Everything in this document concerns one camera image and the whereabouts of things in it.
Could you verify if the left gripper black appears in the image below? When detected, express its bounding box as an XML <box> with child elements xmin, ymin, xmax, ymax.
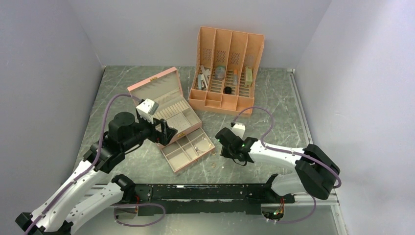
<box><xmin>121</xmin><ymin>113</ymin><xmax>177</xmax><ymax>151</ymax></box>

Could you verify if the silver pearl bracelet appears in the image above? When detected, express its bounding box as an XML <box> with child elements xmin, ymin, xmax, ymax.
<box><xmin>193</xmin><ymin>137</ymin><xmax>213</xmax><ymax>154</ymax></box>

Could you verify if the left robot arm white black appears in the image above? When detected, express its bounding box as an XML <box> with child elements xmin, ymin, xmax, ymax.
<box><xmin>15</xmin><ymin>112</ymin><xmax>178</xmax><ymax>235</ymax></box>

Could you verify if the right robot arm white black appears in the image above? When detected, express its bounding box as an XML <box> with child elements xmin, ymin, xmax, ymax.
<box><xmin>215</xmin><ymin>128</ymin><xmax>341</xmax><ymax>203</ymax></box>

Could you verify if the pink jewelry box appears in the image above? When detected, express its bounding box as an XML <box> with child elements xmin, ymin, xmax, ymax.
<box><xmin>127</xmin><ymin>67</ymin><xmax>215</xmax><ymax>172</ymax></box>

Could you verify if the black round cap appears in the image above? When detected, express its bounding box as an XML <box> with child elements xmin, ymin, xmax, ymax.
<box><xmin>223</xmin><ymin>86</ymin><xmax>232</xmax><ymax>94</ymax></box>

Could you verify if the grey stapler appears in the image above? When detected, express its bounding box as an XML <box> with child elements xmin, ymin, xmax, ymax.
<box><xmin>196</xmin><ymin>65</ymin><xmax>210</xmax><ymax>91</ymax></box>

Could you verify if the orange capped tube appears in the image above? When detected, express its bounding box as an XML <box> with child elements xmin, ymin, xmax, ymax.
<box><xmin>232</xmin><ymin>69</ymin><xmax>238</xmax><ymax>86</ymax></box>

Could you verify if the green rectangular box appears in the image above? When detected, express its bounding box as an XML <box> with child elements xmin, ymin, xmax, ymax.
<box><xmin>245</xmin><ymin>66</ymin><xmax>253</xmax><ymax>87</ymax></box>

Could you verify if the clear tape roll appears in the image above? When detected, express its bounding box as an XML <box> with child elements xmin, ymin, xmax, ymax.
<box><xmin>215</xmin><ymin>66</ymin><xmax>226</xmax><ymax>81</ymax></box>

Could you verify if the orange desk file organizer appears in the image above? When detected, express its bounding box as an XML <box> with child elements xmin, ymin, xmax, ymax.
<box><xmin>188</xmin><ymin>26</ymin><xmax>265</xmax><ymax>117</ymax></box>

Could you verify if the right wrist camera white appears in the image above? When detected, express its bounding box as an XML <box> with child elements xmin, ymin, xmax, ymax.
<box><xmin>231</xmin><ymin>122</ymin><xmax>246</xmax><ymax>139</ymax></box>

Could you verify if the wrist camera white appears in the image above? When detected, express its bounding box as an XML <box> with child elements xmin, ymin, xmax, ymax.
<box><xmin>136</xmin><ymin>98</ymin><xmax>159</xmax><ymax>124</ymax></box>
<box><xmin>231</xmin><ymin>122</ymin><xmax>246</xmax><ymax>139</ymax></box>

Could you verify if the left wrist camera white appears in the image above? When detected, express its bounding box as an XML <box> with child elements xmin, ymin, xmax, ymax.
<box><xmin>136</xmin><ymin>98</ymin><xmax>159</xmax><ymax>124</ymax></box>

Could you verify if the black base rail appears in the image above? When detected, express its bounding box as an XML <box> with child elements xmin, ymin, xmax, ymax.
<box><xmin>120</xmin><ymin>183</ymin><xmax>295</xmax><ymax>216</ymax></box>

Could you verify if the aluminium frame rail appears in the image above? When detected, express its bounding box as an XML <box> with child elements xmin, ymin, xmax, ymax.
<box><xmin>292</xmin><ymin>192</ymin><xmax>340</xmax><ymax>206</ymax></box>

